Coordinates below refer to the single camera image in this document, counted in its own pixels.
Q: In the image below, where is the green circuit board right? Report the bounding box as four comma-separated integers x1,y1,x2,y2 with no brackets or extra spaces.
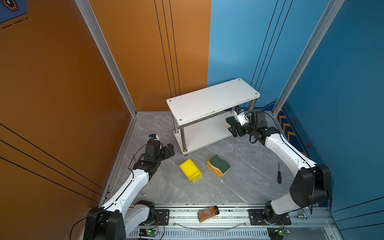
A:
267,229,291,240

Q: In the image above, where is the aluminium front rail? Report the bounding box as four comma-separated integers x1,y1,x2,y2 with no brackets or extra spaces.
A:
125,203,337,240

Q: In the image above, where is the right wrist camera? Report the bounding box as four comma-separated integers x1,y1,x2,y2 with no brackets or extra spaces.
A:
234,106,250,126

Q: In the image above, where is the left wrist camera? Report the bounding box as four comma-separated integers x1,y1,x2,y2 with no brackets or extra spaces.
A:
149,134,160,141

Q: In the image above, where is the green circuit board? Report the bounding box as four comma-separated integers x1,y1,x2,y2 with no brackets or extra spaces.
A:
139,229,159,239
267,229,291,240

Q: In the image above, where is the green yellow sponge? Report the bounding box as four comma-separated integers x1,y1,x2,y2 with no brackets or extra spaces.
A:
208,155,231,175
226,117,239,128

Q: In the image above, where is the white two-tier metal shelf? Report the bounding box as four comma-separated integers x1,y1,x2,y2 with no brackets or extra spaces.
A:
166,78,261,155

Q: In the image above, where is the aluminium corner post left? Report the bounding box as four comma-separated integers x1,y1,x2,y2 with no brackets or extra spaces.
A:
74,0,138,117

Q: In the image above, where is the yellow sponge middle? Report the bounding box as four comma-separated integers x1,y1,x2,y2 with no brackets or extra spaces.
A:
187,170,203,183

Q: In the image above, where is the yellow sponge bottom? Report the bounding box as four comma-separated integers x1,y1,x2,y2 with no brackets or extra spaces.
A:
190,174,203,184

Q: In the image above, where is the aluminium corner post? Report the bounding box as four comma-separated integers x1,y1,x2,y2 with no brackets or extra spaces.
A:
74,0,138,117
272,0,345,118

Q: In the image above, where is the yellow sponge top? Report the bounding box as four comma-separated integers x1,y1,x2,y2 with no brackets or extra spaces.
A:
180,159,200,176

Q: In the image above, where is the brown spice jar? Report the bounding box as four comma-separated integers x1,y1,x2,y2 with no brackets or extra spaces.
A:
197,206,220,223

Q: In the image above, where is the black-handled screwdriver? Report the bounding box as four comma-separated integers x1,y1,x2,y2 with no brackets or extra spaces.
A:
277,163,282,184

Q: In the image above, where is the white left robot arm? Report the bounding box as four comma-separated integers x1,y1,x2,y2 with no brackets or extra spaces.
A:
83,138,175,240

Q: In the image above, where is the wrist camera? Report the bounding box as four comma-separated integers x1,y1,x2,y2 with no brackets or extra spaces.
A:
149,134,160,141
234,106,250,126

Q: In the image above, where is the green circuit board left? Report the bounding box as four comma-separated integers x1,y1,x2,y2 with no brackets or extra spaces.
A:
139,229,159,239

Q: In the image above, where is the aluminium corner post right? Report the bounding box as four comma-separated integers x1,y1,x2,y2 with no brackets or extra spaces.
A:
272,0,345,118

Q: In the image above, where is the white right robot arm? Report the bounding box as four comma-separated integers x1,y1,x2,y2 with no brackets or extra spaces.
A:
226,107,332,225

